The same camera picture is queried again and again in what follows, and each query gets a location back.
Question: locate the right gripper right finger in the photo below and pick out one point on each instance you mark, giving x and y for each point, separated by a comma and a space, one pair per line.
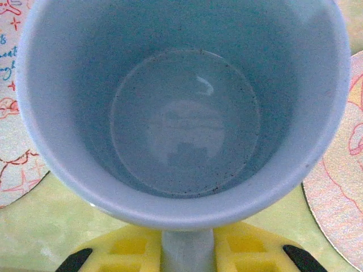
249, 249

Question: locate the round pale pink mat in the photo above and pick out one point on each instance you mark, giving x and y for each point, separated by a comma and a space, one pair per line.
340, 184

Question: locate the round floral print mat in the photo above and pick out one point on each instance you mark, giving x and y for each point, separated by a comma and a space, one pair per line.
14, 136

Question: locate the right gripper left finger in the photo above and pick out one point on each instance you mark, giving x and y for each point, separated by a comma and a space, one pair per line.
122, 249

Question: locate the plain light blue mug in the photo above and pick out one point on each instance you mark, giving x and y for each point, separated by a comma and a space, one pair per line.
181, 113

